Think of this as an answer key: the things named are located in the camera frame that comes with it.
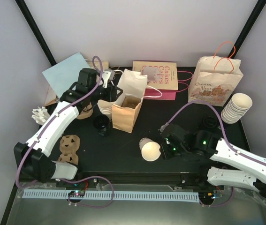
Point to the two-cup pulp carrier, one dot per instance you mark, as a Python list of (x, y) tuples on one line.
[(86, 112)]

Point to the kraft bag with white handles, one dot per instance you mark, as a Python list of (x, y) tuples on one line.
[(133, 84)]

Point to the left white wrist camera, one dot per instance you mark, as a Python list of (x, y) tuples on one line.
[(107, 76)]

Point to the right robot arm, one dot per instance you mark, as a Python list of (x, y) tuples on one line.
[(249, 170)]

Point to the small circuit board right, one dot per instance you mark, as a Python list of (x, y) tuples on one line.
[(210, 195)]

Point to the stack of black lids left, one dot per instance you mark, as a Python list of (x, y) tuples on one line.
[(102, 124)]

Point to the single white paper cup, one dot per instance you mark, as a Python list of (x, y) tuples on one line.
[(150, 150)]

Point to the light blue paper bag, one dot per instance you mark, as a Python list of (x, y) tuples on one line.
[(62, 75)]

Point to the pink cakes paper bag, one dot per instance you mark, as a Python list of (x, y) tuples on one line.
[(163, 82)]

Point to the right stack of paper cups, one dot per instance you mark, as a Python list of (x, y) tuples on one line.
[(236, 108)]

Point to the black front rail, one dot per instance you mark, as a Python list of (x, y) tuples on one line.
[(148, 178)]

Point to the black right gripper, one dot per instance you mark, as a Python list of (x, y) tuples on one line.
[(167, 154)]

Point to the light blue cable duct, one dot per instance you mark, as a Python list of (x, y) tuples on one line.
[(116, 195)]

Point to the small circuit board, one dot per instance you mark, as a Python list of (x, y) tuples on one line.
[(76, 193), (210, 195)]

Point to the cream bear paper bag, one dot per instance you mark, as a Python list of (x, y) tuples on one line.
[(214, 79)]

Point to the left black frame post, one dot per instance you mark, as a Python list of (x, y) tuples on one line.
[(36, 31)]

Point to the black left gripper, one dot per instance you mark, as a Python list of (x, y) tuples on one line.
[(110, 96)]

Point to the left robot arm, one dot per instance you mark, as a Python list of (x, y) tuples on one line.
[(32, 157)]

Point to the small circuit board left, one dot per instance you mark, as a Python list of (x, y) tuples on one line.
[(76, 193)]

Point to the left stack of paper cups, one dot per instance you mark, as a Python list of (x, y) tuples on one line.
[(105, 108)]

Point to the stack of paper cups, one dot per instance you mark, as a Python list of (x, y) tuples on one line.
[(105, 108), (236, 108)]

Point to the black frame post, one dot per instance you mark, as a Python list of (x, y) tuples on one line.
[(36, 31), (247, 27)]

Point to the yellow flat paper bag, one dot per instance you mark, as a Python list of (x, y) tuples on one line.
[(105, 64)]

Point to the right black frame post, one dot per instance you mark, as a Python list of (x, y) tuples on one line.
[(247, 27)]

